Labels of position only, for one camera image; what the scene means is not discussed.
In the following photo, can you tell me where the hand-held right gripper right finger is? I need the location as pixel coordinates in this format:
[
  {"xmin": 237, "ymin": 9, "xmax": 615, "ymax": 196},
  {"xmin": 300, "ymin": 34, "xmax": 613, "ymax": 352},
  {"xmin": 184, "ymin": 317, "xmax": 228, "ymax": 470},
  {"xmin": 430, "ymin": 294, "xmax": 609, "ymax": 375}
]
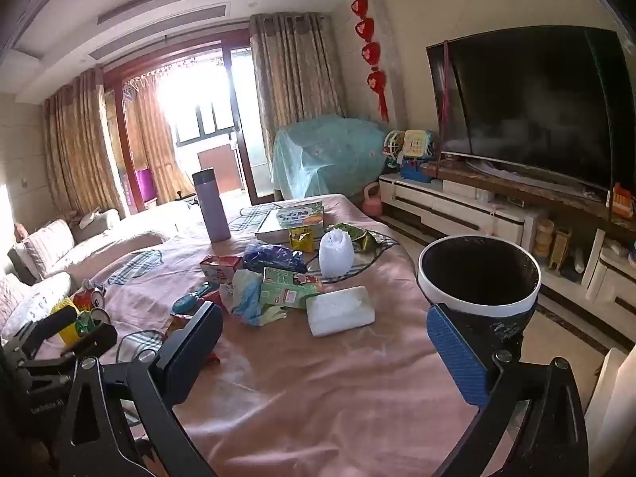
[{"xmin": 426, "ymin": 303, "xmax": 590, "ymax": 477}]

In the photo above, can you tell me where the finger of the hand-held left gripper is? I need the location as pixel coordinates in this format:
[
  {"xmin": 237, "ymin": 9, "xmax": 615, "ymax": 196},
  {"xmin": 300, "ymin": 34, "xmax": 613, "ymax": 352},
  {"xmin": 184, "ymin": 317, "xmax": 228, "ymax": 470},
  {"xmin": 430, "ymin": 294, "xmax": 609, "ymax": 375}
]
[
  {"xmin": 10, "ymin": 307, "xmax": 79, "ymax": 355},
  {"xmin": 62, "ymin": 323, "xmax": 118, "ymax": 361}
]

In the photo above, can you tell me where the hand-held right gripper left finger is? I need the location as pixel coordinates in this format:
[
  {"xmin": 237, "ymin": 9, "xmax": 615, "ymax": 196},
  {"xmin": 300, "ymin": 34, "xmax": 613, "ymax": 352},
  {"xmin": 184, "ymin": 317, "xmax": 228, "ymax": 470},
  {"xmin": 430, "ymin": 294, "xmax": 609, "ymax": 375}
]
[{"xmin": 54, "ymin": 301, "xmax": 225, "ymax": 477}]

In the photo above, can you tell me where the yellow wrapper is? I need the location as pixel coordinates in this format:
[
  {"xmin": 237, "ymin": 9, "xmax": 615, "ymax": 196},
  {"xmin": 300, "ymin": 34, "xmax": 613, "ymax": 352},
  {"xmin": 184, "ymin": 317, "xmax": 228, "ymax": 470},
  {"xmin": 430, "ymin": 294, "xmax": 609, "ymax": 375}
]
[{"xmin": 48, "ymin": 298, "xmax": 83, "ymax": 347}]

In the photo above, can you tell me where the pale blue-green plastic bag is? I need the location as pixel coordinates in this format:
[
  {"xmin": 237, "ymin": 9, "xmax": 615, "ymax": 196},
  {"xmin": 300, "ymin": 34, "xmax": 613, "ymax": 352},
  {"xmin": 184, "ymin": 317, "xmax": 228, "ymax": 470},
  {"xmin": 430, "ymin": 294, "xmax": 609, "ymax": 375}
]
[{"xmin": 219, "ymin": 269, "xmax": 289, "ymax": 328}]

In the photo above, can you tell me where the white round bin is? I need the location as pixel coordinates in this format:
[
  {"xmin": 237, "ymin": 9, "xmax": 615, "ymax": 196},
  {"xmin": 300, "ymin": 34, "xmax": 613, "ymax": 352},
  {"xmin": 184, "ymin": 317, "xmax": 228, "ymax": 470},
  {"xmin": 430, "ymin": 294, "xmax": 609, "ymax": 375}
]
[{"xmin": 417, "ymin": 236, "xmax": 542, "ymax": 351}]

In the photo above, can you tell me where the red white carton box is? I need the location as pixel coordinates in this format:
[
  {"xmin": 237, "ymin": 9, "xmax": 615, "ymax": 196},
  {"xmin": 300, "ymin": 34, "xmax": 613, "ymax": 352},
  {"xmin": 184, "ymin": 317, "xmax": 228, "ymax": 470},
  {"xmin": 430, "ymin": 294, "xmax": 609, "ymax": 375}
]
[{"xmin": 199, "ymin": 254, "xmax": 244, "ymax": 284}]

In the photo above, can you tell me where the green drink carton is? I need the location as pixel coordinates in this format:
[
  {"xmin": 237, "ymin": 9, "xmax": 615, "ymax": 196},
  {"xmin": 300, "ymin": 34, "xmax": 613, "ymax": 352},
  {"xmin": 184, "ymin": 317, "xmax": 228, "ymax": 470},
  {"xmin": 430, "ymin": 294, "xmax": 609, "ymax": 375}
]
[{"xmin": 259, "ymin": 267, "xmax": 327, "ymax": 312}]

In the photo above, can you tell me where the white tissue packet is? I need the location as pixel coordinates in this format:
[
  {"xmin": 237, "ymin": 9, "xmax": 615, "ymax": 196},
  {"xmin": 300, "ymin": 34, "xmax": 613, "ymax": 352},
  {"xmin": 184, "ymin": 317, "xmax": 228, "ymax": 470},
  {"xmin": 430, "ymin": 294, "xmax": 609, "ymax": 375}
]
[{"xmin": 305, "ymin": 285, "xmax": 376, "ymax": 338}]

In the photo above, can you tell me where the blue plastic bag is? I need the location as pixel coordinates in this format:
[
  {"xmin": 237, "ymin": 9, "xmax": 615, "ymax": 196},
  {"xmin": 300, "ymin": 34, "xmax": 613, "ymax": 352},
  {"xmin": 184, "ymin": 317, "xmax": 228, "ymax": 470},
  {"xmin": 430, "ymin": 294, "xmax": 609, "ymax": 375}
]
[{"xmin": 242, "ymin": 240, "xmax": 309, "ymax": 274}]

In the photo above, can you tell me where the white foam fruit net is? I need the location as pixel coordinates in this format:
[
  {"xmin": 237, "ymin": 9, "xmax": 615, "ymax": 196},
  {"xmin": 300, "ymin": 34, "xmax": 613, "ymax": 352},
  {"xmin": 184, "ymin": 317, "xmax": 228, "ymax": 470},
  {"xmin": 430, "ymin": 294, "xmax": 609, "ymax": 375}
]
[{"xmin": 318, "ymin": 227, "xmax": 355, "ymax": 278}]

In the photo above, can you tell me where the red blue snack wrapper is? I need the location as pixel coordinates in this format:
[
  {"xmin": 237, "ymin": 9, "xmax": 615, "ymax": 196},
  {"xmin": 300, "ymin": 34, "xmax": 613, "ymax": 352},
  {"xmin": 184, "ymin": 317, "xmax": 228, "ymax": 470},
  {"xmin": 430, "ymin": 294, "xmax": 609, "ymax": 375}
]
[{"xmin": 170, "ymin": 282, "xmax": 225, "ymax": 329}]

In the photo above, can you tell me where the beige sofa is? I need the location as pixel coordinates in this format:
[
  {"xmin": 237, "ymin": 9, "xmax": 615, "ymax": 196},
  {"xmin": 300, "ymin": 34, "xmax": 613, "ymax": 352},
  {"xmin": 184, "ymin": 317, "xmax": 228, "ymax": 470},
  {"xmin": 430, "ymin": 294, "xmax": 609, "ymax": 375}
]
[{"xmin": 0, "ymin": 207, "xmax": 172, "ymax": 351}]

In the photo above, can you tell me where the pink tablecloth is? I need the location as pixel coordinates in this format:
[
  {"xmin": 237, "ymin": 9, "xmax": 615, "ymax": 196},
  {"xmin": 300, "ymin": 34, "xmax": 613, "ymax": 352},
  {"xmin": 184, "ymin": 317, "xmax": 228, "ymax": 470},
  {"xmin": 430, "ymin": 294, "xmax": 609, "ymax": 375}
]
[{"xmin": 35, "ymin": 193, "xmax": 505, "ymax": 477}]

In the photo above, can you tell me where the white television cabinet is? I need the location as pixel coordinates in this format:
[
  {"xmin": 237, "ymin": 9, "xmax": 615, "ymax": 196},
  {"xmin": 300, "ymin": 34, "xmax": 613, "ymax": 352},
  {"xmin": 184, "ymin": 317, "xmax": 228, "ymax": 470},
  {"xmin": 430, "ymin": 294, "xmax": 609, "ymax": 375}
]
[{"xmin": 378, "ymin": 161, "xmax": 636, "ymax": 351}]

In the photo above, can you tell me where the green snack packet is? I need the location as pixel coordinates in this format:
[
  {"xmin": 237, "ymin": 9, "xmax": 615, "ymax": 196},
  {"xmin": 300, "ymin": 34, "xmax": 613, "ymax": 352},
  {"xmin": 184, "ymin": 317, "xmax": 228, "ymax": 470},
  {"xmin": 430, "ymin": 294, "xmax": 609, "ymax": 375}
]
[{"xmin": 327, "ymin": 223, "xmax": 384, "ymax": 255}]

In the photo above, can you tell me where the purple thermos bottle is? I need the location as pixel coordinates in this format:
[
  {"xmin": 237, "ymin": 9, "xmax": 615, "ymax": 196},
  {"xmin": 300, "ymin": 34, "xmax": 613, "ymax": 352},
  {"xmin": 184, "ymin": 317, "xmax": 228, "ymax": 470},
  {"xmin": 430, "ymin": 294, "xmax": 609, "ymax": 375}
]
[{"xmin": 192, "ymin": 167, "xmax": 232, "ymax": 244}]

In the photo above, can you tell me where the purple stool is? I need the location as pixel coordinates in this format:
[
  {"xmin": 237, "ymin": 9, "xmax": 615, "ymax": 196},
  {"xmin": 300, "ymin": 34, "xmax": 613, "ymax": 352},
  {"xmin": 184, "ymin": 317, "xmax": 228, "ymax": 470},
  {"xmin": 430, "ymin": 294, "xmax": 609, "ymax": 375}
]
[{"xmin": 134, "ymin": 167, "xmax": 158, "ymax": 202}]

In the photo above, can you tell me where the gold snack packet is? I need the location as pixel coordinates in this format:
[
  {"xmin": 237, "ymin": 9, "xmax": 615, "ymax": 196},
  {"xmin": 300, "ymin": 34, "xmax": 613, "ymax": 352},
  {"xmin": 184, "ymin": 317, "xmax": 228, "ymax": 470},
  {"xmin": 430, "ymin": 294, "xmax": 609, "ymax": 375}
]
[{"xmin": 289, "ymin": 226, "xmax": 319, "ymax": 253}]

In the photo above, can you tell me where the green illustrated book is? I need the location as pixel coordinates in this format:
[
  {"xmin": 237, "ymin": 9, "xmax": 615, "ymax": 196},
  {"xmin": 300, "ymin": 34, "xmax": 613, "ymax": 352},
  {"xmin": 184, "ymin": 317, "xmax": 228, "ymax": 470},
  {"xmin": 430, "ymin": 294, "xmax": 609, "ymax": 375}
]
[{"xmin": 254, "ymin": 202, "xmax": 325, "ymax": 245}]

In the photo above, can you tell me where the pink kettlebell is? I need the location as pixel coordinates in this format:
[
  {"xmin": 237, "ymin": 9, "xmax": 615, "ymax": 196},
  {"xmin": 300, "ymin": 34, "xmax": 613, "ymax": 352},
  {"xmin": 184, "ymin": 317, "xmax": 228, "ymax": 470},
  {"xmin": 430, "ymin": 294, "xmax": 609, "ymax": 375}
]
[{"xmin": 362, "ymin": 182, "xmax": 383, "ymax": 217}]

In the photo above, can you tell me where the beige patterned curtain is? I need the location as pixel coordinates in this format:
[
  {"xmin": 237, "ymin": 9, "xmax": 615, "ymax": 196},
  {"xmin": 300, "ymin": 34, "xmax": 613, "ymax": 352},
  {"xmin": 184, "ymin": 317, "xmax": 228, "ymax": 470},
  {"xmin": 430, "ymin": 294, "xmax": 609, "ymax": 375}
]
[
  {"xmin": 121, "ymin": 70, "xmax": 198, "ymax": 206},
  {"xmin": 248, "ymin": 12, "xmax": 347, "ymax": 161},
  {"xmin": 43, "ymin": 66, "xmax": 126, "ymax": 220}
]

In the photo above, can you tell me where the colourful toy cash register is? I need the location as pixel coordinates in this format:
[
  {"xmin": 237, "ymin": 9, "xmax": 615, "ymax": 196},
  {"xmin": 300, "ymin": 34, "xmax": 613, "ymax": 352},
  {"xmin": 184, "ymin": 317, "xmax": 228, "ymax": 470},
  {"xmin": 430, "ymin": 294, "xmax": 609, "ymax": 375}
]
[{"xmin": 400, "ymin": 129, "xmax": 441, "ymax": 184}]

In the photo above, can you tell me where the white round fan toy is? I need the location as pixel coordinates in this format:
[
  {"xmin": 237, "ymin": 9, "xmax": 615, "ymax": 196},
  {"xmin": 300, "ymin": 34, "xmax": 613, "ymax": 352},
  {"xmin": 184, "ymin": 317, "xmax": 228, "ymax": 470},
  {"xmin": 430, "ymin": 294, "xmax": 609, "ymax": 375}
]
[{"xmin": 382, "ymin": 130, "xmax": 404, "ymax": 170}]

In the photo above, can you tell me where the orange toy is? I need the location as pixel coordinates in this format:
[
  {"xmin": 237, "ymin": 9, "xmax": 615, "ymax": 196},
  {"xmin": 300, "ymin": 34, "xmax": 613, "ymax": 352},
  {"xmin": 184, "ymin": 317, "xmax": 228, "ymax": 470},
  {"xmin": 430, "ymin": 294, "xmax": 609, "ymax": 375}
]
[{"xmin": 610, "ymin": 182, "xmax": 635, "ymax": 219}]

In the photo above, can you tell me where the teal furniture cover cloth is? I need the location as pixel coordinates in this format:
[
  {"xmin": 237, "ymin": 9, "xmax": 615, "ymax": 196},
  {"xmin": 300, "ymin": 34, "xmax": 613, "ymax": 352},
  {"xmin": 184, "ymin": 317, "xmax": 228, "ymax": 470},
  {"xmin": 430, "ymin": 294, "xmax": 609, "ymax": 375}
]
[{"xmin": 271, "ymin": 114, "xmax": 391, "ymax": 205}]

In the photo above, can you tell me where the black television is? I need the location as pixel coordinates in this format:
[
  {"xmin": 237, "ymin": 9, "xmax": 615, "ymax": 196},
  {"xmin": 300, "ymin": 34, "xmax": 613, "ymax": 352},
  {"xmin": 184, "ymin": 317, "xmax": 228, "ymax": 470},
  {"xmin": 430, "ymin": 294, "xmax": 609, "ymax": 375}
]
[{"xmin": 426, "ymin": 25, "xmax": 625, "ymax": 192}]

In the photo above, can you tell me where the red hanging knot decoration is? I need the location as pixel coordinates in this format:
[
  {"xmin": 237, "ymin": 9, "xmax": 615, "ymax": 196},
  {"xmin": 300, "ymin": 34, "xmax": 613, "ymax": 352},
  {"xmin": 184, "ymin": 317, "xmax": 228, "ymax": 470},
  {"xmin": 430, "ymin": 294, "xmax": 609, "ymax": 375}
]
[{"xmin": 350, "ymin": 0, "xmax": 391, "ymax": 123}]

